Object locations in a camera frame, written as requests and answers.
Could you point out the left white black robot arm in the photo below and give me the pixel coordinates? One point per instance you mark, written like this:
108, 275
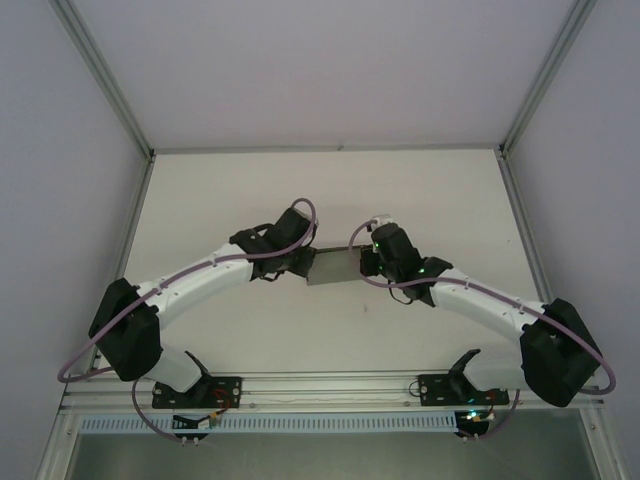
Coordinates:
210, 280

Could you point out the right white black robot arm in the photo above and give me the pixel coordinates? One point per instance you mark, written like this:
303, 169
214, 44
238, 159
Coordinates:
480, 300

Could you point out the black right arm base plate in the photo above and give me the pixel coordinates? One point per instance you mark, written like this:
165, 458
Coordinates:
435, 390

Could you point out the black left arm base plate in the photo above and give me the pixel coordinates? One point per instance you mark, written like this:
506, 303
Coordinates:
227, 392

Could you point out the aluminium table rear rail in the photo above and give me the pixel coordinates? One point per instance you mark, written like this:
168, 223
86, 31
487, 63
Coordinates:
300, 148

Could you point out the aluminium table side rail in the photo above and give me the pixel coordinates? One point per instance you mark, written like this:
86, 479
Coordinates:
132, 225
525, 225

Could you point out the aluminium frame post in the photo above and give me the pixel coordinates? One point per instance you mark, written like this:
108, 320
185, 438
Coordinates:
105, 75
545, 75

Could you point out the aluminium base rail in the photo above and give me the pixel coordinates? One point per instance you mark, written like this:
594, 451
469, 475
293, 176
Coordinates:
325, 387

